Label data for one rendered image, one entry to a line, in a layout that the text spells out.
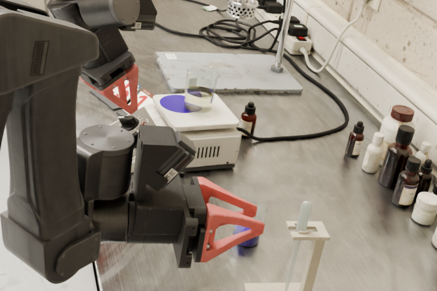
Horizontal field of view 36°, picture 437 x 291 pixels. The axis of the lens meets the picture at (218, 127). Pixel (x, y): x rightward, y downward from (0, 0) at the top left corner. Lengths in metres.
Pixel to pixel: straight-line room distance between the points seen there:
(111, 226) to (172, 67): 0.80
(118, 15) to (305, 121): 0.58
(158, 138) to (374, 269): 0.43
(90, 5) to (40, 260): 0.37
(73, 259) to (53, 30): 0.25
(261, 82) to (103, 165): 0.83
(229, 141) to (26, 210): 0.52
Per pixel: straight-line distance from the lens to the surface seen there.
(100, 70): 0.97
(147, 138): 0.69
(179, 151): 0.69
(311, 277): 0.85
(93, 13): 0.91
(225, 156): 1.11
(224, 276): 0.91
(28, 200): 0.64
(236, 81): 1.45
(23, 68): 0.53
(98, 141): 0.69
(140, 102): 1.27
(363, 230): 1.06
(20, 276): 0.89
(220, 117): 1.11
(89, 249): 0.70
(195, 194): 0.74
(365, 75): 1.48
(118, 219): 0.72
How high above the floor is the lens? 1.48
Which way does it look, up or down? 27 degrees down
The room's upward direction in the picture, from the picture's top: 9 degrees clockwise
